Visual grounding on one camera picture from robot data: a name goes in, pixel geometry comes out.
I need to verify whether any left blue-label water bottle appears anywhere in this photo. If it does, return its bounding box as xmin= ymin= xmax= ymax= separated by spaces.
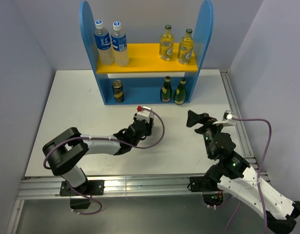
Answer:
xmin=94 ymin=20 xmax=115 ymax=65

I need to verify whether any clear soda bottle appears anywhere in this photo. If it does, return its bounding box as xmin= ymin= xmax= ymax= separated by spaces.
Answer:
xmin=177 ymin=28 xmax=194 ymax=64
xmin=160 ymin=24 xmax=174 ymax=60

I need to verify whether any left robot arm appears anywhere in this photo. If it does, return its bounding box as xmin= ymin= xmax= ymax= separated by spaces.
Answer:
xmin=42 ymin=111 xmax=154 ymax=195

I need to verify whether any aluminium front rail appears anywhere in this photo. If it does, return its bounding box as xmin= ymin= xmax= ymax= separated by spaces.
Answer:
xmin=18 ymin=172 xmax=270 ymax=200

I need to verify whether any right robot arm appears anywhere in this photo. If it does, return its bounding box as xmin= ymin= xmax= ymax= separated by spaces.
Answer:
xmin=186 ymin=110 xmax=300 ymax=234

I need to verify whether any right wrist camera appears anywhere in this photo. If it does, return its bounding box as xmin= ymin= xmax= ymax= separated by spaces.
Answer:
xmin=213 ymin=110 xmax=237 ymax=127

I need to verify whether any green glass bottle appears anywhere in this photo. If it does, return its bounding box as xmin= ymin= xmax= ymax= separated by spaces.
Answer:
xmin=174 ymin=78 xmax=186 ymax=105
xmin=160 ymin=76 xmax=172 ymax=102

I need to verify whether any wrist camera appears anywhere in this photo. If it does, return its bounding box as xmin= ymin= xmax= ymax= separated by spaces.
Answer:
xmin=136 ymin=106 xmax=154 ymax=123
xmin=213 ymin=110 xmax=237 ymax=127

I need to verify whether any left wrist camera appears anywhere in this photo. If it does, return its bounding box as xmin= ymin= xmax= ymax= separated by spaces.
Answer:
xmin=136 ymin=106 xmax=154 ymax=123

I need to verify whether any black drink can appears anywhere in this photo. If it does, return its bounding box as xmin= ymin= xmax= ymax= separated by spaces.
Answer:
xmin=112 ymin=80 xmax=124 ymax=103

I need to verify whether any blue and yellow shelf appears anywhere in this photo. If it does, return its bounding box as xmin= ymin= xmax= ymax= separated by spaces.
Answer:
xmin=79 ymin=0 xmax=214 ymax=105

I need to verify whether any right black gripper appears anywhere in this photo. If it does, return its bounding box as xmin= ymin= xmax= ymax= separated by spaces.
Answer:
xmin=186 ymin=109 xmax=228 ymax=158

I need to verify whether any right blue-label water bottle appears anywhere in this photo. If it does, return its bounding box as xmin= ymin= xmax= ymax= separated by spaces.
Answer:
xmin=111 ymin=21 xmax=129 ymax=67

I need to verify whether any blue-label water bottle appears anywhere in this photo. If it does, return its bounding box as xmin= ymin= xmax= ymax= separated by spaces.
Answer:
xmin=111 ymin=21 xmax=129 ymax=67
xmin=94 ymin=20 xmax=115 ymax=65

